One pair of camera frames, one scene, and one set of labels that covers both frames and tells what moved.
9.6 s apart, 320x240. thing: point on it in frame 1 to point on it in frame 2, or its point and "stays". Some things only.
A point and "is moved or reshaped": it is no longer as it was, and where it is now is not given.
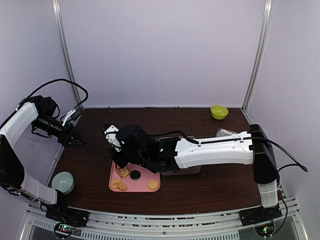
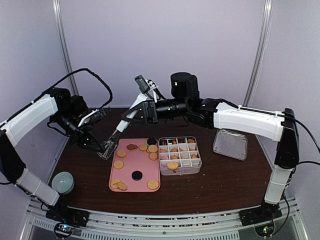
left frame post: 58,12 stays
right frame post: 267,14 stays
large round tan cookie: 124,172 is moved or reshaped
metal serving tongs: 117,168 to 108,148
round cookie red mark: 114,183 stays
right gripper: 120,162 to 147,108
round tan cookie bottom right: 153,184 stays
